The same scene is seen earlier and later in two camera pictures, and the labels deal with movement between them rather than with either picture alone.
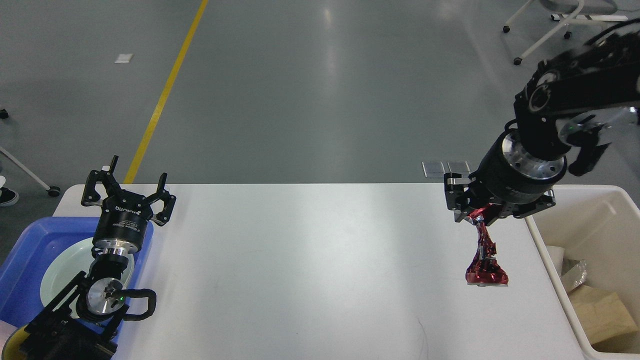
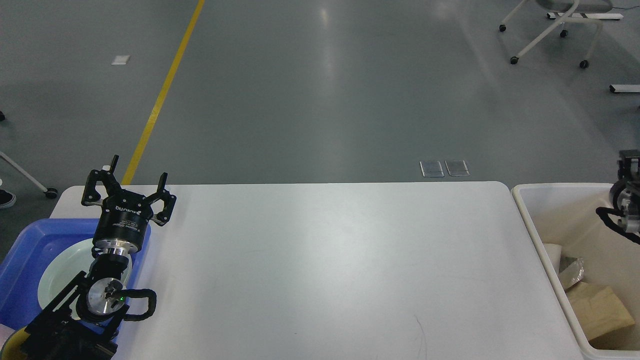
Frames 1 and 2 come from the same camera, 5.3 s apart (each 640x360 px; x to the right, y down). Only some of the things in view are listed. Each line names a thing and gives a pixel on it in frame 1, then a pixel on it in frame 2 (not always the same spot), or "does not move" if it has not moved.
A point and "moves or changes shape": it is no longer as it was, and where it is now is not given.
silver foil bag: [575, 277] moves or changes shape
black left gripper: [122, 223] does not move
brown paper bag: [604, 315] does not move
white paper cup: [557, 254] does not move
